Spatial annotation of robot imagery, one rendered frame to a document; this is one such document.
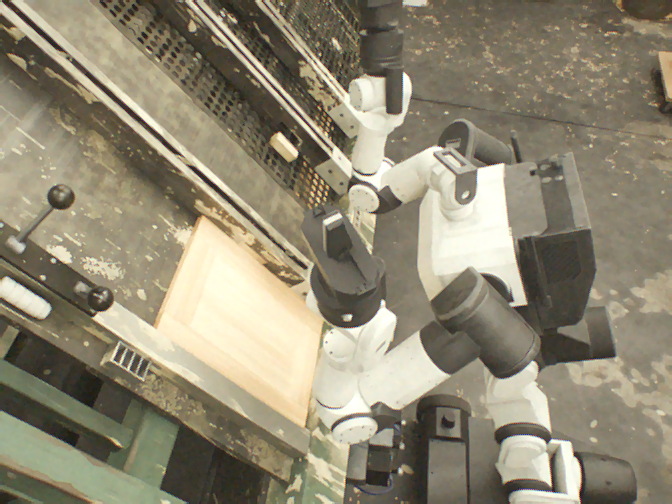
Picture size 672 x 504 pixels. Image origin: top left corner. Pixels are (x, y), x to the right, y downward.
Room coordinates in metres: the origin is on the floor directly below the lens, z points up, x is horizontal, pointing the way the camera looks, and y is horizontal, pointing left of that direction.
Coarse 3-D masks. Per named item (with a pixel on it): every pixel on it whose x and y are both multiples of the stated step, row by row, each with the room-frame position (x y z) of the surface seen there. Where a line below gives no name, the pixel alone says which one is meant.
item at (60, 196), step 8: (48, 192) 0.62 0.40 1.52; (56, 192) 0.62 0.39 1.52; (64, 192) 0.62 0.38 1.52; (72, 192) 0.63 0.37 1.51; (48, 200) 0.61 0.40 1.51; (56, 200) 0.61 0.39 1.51; (64, 200) 0.61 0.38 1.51; (72, 200) 0.62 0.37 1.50; (48, 208) 0.61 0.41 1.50; (56, 208) 0.61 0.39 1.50; (64, 208) 0.61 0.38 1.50; (40, 216) 0.61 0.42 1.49; (32, 224) 0.60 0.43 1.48; (24, 232) 0.59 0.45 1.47; (8, 240) 0.58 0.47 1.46; (16, 240) 0.59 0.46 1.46; (8, 248) 0.57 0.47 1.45; (16, 248) 0.58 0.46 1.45
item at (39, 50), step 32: (0, 0) 0.97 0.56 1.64; (0, 32) 0.94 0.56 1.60; (32, 32) 0.95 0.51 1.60; (32, 64) 0.93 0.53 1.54; (64, 64) 0.93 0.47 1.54; (64, 96) 0.93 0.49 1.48; (96, 96) 0.92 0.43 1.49; (96, 128) 0.92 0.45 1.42; (128, 128) 0.91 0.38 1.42; (160, 128) 0.96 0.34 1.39; (160, 160) 0.91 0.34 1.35; (192, 160) 0.95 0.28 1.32; (192, 192) 0.90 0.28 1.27; (224, 192) 0.93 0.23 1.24; (224, 224) 0.89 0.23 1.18; (256, 224) 0.92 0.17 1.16; (288, 256) 0.91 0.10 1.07
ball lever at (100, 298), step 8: (80, 288) 0.57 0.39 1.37; (88, 288) 0.58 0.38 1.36; (96, 288) 0.52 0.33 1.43; (104, 288) 0.52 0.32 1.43; (80, 296) 0.56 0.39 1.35; (88, 296) 0.51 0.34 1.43; (96, 296) 0.51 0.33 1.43; (104, 296) 0.51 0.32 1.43; (112, 296) 0.52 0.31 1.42; (88, 304) 0.50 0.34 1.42; (96, 304) 0.50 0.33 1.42; (104, 304) 0.50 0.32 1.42; (112, 304) 0.51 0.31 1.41
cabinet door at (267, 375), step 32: (192, 256) 0.79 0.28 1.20; (224, 256) 0.84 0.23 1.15; (192, 288) 0.72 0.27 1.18; (224, 288) 0.77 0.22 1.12; (256, 288) 0.82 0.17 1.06; (288, 288) 0.87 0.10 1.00; (160, 320) 0.62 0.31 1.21; (192, 320) 0.66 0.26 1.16; (224, 320) 0.70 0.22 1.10; (256, 320) 0.74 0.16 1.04; (288, 320) 0.79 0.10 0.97; (320, 320) 0.85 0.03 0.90; (192, 352) 0.60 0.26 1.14; (224, 352) 0.63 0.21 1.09; (256, 352) 0.68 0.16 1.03; (288, 352) 0.72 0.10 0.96; (256, 384) 0.61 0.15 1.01; (288, 384) 0.65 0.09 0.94; (288, 416) 0.58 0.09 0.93
